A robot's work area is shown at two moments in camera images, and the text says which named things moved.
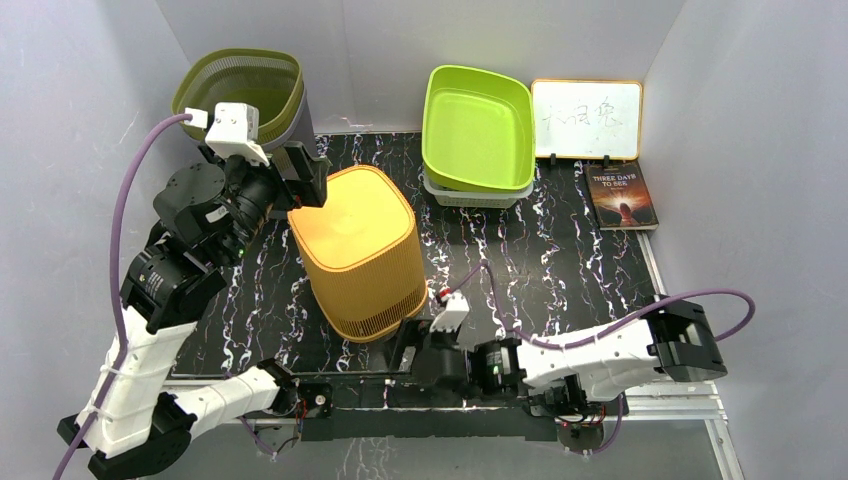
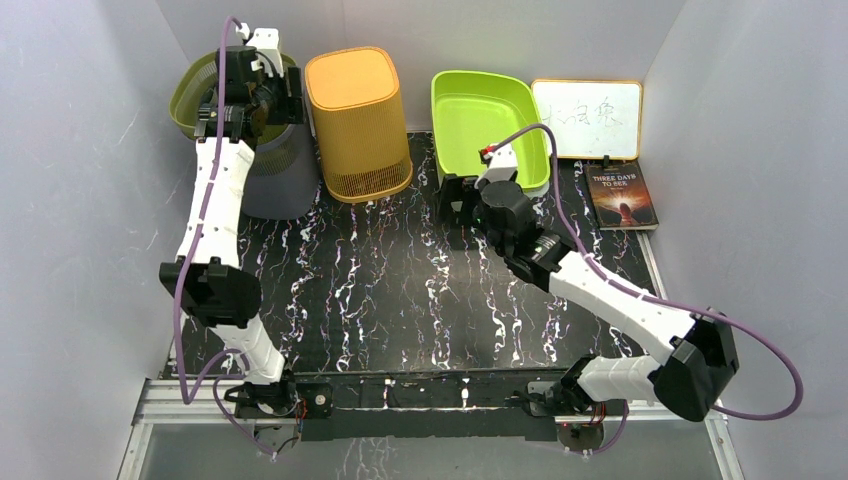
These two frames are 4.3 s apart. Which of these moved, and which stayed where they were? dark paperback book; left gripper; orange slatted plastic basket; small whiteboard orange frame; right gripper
Moved: left gripper; orange slatted plastic basket; right gripper
Stayed: dark paperback book; small whiteboard orange frame
